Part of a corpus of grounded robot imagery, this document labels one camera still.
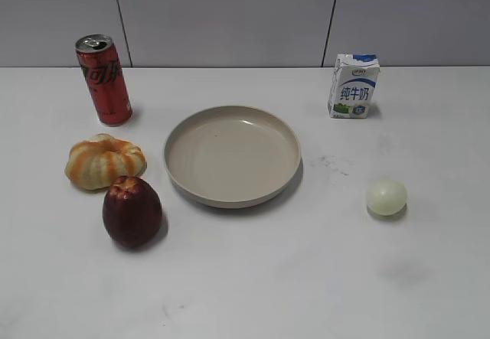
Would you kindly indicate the beige round plate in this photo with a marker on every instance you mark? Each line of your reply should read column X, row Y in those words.
column 232, row 157

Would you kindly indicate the orange striped croissant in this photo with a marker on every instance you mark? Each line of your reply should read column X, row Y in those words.
column 97, row 162

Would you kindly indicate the dark red apple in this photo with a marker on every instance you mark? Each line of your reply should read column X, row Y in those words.
column 132, row 212

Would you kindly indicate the blue white milk carton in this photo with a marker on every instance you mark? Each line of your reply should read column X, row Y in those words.
column 353, row 84

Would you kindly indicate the pale white onion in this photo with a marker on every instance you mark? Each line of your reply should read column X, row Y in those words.
column 386, row 197

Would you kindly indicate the red cola can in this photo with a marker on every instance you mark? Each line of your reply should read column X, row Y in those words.
column 99, row 61

